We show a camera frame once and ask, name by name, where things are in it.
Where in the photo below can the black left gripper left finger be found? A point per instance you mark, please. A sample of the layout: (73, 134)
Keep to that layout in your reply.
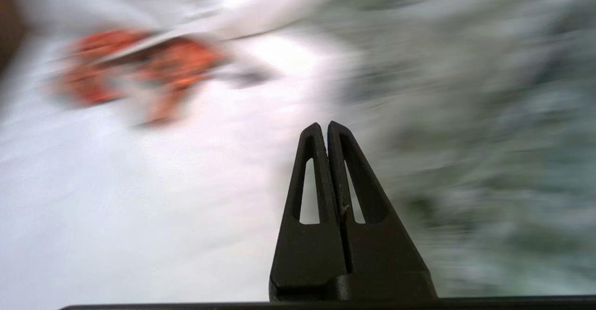
(307, 254)

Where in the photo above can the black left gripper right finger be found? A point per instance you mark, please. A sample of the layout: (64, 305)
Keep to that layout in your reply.
(382, 254)

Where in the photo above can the green floral button shirt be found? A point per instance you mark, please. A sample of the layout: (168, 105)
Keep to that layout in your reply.
(465, 114)

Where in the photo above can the orange floral garment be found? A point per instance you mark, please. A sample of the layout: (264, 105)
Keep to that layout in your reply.
(177, 63)

